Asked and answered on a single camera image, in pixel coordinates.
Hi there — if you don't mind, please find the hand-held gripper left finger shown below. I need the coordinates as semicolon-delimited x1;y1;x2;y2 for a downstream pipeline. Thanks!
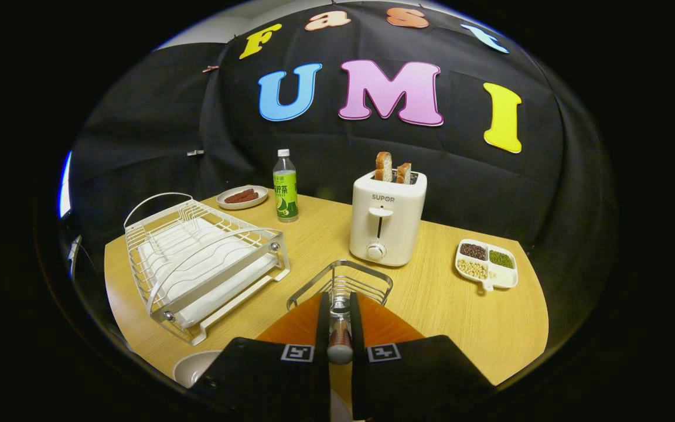
191;291;331;421

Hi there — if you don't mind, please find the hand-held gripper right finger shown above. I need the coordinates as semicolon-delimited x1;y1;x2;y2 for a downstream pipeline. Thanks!
349;291;496;421

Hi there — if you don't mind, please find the spoon with red checked handle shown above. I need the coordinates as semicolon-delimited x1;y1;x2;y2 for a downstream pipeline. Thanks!
327;296;354;365

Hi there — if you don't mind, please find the grey round plate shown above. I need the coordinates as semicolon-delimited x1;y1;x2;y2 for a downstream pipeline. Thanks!
172;350;354;421

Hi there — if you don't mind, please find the metal wire basket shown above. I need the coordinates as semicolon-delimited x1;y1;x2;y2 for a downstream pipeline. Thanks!
286;260;394;311

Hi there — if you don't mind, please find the white wire dish rack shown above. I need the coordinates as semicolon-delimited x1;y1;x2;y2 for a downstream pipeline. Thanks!
124;192;291;346

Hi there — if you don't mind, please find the white divided dish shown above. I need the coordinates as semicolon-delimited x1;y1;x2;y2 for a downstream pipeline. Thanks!
455;238;519;292

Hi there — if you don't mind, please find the small grey dish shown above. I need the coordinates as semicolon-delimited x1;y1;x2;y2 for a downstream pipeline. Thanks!
216;185;269;210

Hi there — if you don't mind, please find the white drip tray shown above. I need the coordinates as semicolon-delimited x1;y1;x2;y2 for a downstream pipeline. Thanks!
137;218;290;346

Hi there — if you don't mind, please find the white toaster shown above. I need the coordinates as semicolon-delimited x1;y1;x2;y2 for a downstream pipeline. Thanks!
349;169;428;267

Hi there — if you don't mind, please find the pile of yellow soybeans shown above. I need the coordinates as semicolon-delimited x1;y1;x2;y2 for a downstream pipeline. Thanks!
458;259;489;280

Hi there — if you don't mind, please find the green label drink bottle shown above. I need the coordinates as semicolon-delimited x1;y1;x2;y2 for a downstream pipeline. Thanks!
272;149;299;223

